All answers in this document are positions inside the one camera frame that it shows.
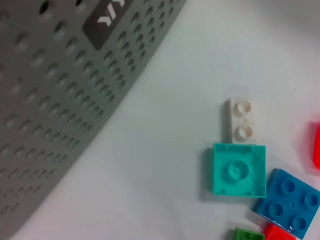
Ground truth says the blue square building brick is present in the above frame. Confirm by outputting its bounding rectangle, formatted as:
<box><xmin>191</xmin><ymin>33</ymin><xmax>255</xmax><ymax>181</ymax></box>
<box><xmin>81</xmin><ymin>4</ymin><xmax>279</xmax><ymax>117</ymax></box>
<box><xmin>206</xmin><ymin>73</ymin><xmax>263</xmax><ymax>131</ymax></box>
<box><xmin>252</xmin><ymin>168</ymin><xmax>320</xmax><ymax>240</ymax></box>

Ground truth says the teal square building brick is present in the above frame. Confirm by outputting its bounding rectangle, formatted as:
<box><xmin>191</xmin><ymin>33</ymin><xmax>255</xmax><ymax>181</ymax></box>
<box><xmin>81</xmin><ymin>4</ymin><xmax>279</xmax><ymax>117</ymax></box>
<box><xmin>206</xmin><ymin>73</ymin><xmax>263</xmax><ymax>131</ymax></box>
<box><xmin>211</xmin><ymin>142</ymin><xmax>268</xmax><ymax>200</ymax></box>

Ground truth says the small orange square brick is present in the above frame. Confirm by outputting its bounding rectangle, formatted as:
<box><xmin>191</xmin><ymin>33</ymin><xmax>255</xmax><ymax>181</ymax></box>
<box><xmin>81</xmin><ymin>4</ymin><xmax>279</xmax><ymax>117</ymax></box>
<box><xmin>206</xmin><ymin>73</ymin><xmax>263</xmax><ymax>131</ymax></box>
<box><xmin>263</xmin><ymin>222</ymin><xmax>297</xmax><ymax>240</ymax></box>

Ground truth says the green building brick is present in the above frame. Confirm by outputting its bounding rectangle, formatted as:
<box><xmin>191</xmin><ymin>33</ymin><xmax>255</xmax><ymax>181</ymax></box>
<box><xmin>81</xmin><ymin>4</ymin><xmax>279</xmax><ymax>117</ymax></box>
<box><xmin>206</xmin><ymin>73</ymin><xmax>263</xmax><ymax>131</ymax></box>
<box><xmin>231</xmin><ymin>226</ymin><xmax>266</xmax><ymax>240</ymax></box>

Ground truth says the white building brick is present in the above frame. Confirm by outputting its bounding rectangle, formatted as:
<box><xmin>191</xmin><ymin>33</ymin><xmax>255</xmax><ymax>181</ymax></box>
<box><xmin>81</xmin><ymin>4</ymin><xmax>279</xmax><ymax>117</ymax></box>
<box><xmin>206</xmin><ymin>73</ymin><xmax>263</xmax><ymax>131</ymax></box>
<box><xmin>223</xmin><ymin>97</ymin><xmax>258</xmax><ymax>146</ymax></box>

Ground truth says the large orange sloped brick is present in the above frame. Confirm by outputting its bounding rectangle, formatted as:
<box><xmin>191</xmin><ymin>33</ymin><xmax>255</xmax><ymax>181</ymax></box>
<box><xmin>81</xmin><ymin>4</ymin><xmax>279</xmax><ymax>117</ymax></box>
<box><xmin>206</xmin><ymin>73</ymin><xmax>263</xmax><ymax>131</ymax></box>
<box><xmin>306</xmin><ymin>121</ymin><xmax>320</xmax><ymax>172</ymax></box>

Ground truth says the grey perforated storage basket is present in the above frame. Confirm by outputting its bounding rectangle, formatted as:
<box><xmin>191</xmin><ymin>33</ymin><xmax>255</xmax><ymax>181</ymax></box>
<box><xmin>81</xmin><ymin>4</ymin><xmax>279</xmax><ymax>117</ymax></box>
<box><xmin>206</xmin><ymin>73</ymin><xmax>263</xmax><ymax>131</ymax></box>
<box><xmin>0</xmin><ymin>0</ymin><xmax>188</xmax><ymax>240</ymax></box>

